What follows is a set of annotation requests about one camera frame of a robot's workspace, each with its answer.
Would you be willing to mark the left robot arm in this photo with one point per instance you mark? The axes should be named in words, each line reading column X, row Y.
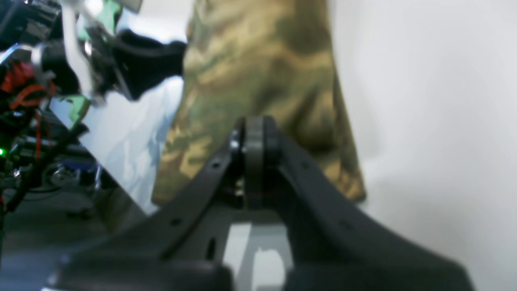
column 33, row 93

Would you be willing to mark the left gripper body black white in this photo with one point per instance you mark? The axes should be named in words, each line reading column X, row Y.
column 88, row 26

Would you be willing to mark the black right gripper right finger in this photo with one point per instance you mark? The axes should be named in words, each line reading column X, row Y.
column 334, row 245

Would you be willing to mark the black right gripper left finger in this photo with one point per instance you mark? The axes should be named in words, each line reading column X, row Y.
column 179, row 248

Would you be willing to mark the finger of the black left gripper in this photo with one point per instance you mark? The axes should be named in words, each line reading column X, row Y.
column 142, row 63

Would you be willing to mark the camouflage T-shirt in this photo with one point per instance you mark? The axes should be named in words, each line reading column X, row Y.
column 255, row 58

